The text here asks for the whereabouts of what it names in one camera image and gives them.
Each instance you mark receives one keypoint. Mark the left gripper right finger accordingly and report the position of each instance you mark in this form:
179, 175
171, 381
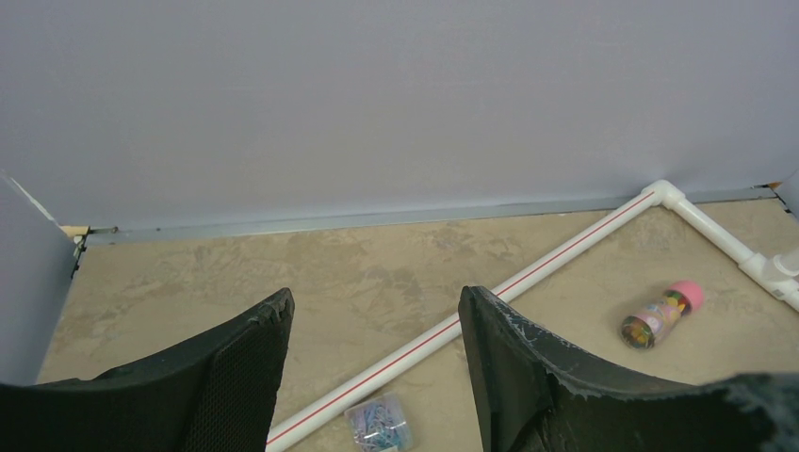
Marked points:
535, 391

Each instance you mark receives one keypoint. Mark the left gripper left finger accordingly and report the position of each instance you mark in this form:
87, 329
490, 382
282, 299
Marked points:
215, 391

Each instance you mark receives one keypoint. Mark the pink capped clip jar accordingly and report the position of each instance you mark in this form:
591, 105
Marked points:
651, 324

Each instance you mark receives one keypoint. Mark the blue paperclip box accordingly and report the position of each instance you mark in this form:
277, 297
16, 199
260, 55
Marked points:
380, 425

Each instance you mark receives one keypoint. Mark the white PVC pipe frame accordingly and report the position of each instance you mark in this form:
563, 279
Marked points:
776, 275

